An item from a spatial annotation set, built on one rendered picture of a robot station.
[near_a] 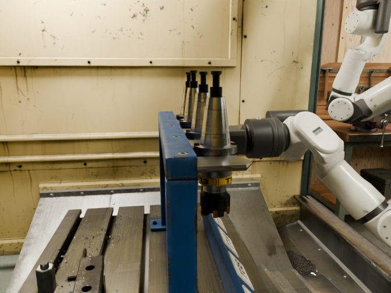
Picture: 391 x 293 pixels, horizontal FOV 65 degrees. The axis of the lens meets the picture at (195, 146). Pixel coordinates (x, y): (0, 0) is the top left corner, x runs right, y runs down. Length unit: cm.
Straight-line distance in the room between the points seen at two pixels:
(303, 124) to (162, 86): 67
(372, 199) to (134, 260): 53
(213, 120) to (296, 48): 95
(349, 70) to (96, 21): 87
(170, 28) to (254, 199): 74
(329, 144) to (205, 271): 38
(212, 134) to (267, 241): 81
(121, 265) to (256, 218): 63
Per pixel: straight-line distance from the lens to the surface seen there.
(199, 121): 53
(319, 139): 68
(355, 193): 70
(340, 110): 111
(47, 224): 127
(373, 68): 353
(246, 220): 123
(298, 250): 133
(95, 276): 64
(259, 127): 66
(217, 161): 39
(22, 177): 137
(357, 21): 108
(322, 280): 112
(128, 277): 73
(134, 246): 84
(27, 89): 130
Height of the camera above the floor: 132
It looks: 13 degrees down
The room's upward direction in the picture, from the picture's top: straight up
